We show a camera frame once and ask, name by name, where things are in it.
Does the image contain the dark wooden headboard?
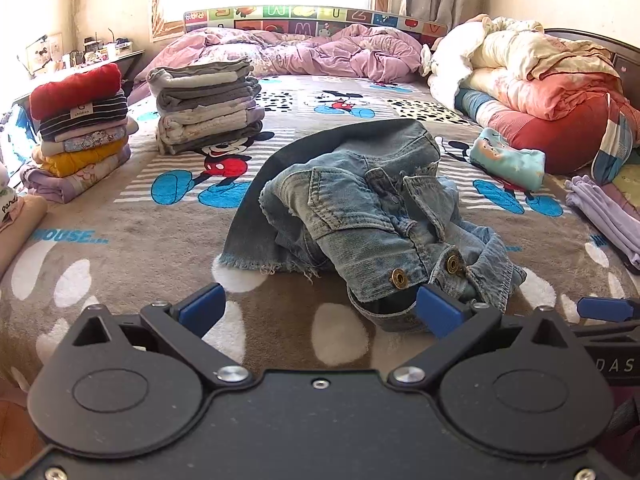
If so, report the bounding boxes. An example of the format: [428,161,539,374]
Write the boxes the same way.
[542,27,640,96]

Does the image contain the lavender folded clothes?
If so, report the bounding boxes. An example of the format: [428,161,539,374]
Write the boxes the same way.
[565,175,640,273]

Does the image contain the colourful alphabet play mat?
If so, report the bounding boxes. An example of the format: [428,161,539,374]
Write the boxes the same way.
[182,4,448,46]

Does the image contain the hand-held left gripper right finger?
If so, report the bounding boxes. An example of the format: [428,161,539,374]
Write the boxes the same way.
[387,285,576,390]

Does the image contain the framed picture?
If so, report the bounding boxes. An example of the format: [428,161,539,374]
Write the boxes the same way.
[26,34,64,77]

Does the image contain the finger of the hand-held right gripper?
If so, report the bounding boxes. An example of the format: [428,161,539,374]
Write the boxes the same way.
[576,296,640,323]

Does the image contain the blue denim jacket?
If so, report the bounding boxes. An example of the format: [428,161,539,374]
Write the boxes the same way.
[217,119,528,333]

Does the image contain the light blue printed garment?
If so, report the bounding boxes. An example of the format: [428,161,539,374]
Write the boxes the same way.
[469,127,547,193]

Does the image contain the stack of colourful folded clothes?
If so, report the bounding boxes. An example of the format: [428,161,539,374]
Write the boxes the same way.
[20,62,140,205]

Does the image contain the cream floral quilt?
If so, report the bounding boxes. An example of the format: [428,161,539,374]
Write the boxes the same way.
[467,14,623,83]

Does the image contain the stack of grey folded clothes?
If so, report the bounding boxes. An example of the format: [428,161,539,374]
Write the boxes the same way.
[146,56,265,156]

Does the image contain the blue white plaid cloth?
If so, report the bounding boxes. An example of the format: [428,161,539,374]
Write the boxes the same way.
[592,92,640,186]

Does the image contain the beige folded garment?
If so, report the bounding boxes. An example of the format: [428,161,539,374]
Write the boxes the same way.
[0,192,49,281]

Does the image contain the cartoon printed brown blanket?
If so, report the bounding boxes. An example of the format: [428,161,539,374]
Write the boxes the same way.
[0,72,640,411]

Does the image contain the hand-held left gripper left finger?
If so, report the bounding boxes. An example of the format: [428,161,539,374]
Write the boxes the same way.
[72,282,256,390]

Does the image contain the purple duvet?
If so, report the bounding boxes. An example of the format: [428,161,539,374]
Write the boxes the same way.
[134,25,426,86]

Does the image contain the dark desk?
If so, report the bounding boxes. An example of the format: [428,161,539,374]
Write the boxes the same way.
[15,30,146,91]

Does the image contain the teal striped bedding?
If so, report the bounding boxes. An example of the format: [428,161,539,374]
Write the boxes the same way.
[455,87,501,123]

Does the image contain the pink red quilt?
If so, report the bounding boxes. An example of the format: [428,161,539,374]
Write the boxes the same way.
[470,67,640,176]

